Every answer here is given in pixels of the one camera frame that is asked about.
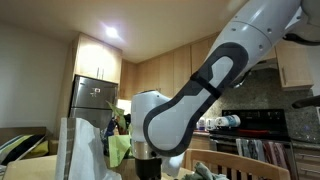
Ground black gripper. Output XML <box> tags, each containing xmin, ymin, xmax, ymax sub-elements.
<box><xmin>134</xmin><ymin>158</ymin><xmax>163</xmax><ymax>180</ymax></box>

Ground green patterned kitchen towel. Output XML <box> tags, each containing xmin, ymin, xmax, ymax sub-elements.
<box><xmin>181</xmin><ymin>162</ymin><xmax>229</xmax><ymax>180</ymax></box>

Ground grey hanging dish towel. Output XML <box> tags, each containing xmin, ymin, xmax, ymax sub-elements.
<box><xmin>235</xmin><ymin>138</ymin><xmax>265</xmax><ymax>162</ymax></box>

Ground round wooden bowl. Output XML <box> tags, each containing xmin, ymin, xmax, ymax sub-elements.
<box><xmin>106</xmin><ymin>156</ymin><xmax>138</xmax><ymax>180</ymax></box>

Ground light green snack bag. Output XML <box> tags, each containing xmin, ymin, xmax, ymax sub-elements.
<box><xmin>105</xmin><ymin>100</ymin><xmax>134</xmax><ymax>169</ymax></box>

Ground dark blue snack bag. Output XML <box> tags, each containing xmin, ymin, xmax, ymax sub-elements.
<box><xmin>101</xmin><ymin>114</ymin><xmax>133</xmax><ymax>158</ymax></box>

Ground wooden kitchen counter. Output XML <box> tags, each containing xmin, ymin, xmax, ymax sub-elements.
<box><xmin>189</xmin><ymin>130</ymin><xmax>213</xmax><ymax>151</ymax></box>

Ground white standing paper packet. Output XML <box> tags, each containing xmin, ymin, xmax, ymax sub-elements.
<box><xmin>54</xmin><ymin>117</ymin><xmax>123</xmax><ymax>180</ymax></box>

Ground small white bottle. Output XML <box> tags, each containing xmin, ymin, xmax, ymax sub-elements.
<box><xmin>196</xmin><ymin>116</ymin><xmax>206</xmax><ymax>132</ymax></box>

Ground white mug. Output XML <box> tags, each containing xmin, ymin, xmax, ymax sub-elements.
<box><xmin>205</xmin><ymin>118</ymin><xmax>218</xmax><ymax>132</ymax></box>

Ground wooden chair back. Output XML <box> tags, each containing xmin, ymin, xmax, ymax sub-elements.
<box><xmin>184</xmin><ymin>148</ymin><xmax>292</xmax><ymax>180</ymax></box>

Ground stainless steel fridge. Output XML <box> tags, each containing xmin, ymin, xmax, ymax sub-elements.
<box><xmin>68</xmin><ymin>74</ymin><xmax>120</xmax><ymax>131</ymax></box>

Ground white blue paper roll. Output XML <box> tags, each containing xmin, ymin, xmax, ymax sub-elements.
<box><xmin>214</xmin><ymin>114</ymin><xmax>242</xmax><ymax>129</ymax></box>

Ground light wooden cabinet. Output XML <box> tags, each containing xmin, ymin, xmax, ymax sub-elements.
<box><xmin>119</xmin><ymin>33</ymin><xmax>314</xmax><ymax>101</ymax></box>
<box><xmin>73</xmin><ymin>33</ymin><xmax>123</xmax><ymax>84</ymax></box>

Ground yellow pillow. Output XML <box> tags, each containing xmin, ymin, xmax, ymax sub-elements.
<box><xmin>23</xmin><ymin>139</ymin><xmax>50</xmax><ymax>159</ymax></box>

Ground black kitchen stove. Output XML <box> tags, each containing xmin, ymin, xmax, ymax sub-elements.
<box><xmin>209</xmin><ymin>108</ymin><xmax>295</xmax><ymax>180</ymax></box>

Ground striped green black pillow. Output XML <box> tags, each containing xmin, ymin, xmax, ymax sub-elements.
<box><xmin>0</xmin><ymin>133</ymin><xmax>47</xmax><ymax>166</ymax></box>

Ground brown wooden sofa bench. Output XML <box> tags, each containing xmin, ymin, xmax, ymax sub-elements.
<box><xmin>0</xmin><ymin>126</ymin><xmax>59</xmax><ymax>158</ymax></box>

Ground round ceiling light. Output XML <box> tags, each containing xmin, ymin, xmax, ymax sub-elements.
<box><xmin>104</xmin><ymin>25</ymin><xmax>120</xmax><ymax>39</ymax></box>

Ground wooden drawer cabinet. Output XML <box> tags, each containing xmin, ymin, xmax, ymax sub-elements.
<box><xmin>293</xmin><ymin>146</ymin><xmax>320</xmax><ymax>180</ymax></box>

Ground steel range hood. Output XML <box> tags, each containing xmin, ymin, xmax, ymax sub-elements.
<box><xmin>251</xmin><ymin>57</ymin><xmax>279</xmax><ymax>72</ymax></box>

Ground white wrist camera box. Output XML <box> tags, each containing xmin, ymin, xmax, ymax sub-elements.
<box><xmin>161</xmin><ymin>153</ymin><xmax>186</xmax><ymax>178</ymax></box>

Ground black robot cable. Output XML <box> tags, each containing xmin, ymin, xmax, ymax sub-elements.
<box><xmin>233</xmin><ymin>31</ymin><xmax>320</xmax><ymax>89</ymax></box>

